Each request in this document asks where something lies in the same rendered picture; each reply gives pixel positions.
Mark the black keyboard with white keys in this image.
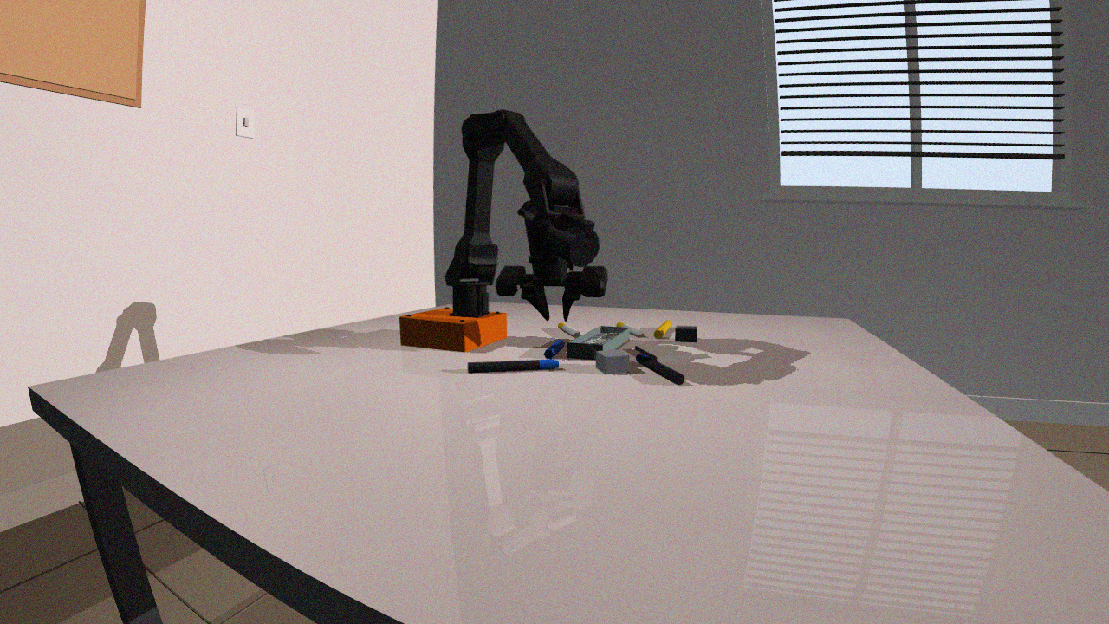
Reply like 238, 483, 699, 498
567, 326, 630, 361

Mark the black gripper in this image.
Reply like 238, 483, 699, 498
495, 248, 608, 323

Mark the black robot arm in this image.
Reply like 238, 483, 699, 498
444, 110, 600, 318

